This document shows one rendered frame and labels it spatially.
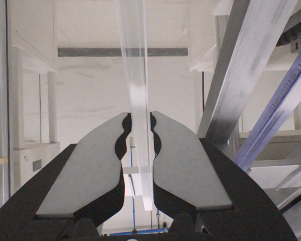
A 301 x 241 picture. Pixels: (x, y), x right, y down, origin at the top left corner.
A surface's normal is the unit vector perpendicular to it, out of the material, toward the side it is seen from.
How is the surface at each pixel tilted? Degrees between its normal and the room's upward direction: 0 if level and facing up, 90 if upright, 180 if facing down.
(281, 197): 90
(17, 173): 90
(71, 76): 90
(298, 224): 90
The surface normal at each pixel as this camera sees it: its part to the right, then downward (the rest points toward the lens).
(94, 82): 0.09, -0.04
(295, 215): -0.99, 0.04
